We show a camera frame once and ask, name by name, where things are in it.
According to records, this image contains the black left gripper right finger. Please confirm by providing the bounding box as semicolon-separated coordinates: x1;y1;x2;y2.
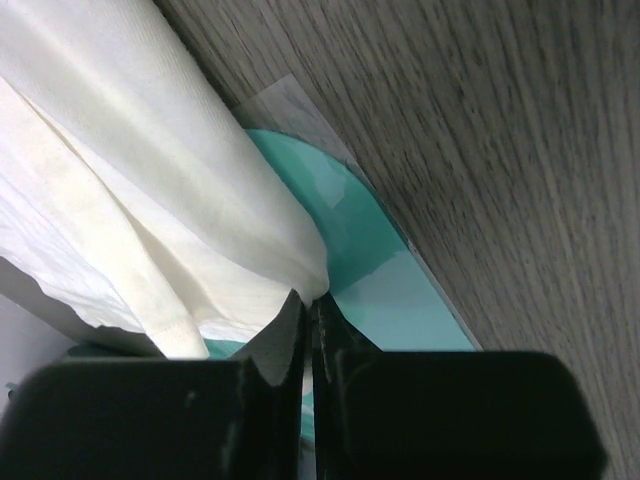
312;296;607;479

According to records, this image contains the white printed t-shirt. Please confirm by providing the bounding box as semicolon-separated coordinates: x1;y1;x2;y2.
1;1;329;359

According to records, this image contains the teal cutting board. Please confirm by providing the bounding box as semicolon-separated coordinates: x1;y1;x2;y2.
64;127;476;441

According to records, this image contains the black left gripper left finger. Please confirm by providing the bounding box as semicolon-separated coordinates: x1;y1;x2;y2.
1;293;306;479

